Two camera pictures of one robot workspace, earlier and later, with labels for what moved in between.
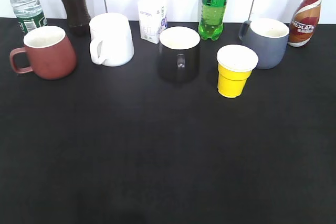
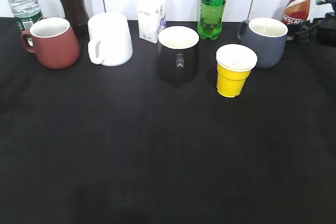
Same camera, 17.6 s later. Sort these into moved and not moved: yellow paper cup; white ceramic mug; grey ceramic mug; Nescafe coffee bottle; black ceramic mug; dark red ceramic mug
Moved: dark red ceramic mug; Nescafe coffee bottle
Not moved: yellow paper cup; black ceramic mug; grey ceramic mug; white ceramic mug
